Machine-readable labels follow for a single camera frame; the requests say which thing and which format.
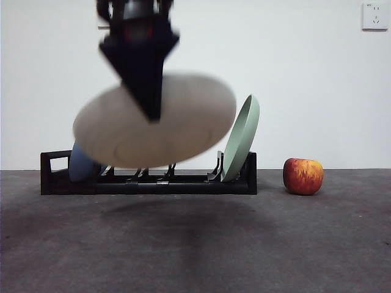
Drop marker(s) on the pale yellow plate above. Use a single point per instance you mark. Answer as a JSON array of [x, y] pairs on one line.
[[189, 122]]

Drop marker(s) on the red yellow apple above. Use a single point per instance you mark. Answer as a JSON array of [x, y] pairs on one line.
[[303, 177]]

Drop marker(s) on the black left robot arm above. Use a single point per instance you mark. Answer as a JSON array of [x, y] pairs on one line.
[[137, 10]]

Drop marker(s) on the green plate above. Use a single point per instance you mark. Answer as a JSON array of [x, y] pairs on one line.
[[242, 140]]

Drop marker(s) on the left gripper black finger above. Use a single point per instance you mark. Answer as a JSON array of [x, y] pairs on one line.
[[143, 76]]

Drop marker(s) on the blue plate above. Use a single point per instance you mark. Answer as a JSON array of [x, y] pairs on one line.
[[79, 171]]

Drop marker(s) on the black plate rack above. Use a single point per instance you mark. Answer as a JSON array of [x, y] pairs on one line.
[[183, 187]]

